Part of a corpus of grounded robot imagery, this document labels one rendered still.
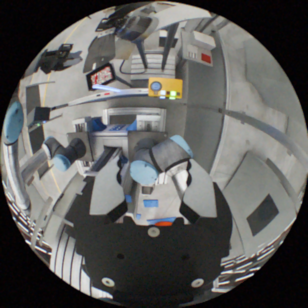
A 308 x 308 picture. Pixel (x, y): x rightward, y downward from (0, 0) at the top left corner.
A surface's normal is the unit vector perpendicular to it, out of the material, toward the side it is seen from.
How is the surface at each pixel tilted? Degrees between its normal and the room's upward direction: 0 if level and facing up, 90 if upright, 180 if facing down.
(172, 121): 0
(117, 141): 0
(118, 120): 0
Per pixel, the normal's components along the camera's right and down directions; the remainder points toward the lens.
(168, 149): -0.40, -0.28
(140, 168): -0.11, 0.54
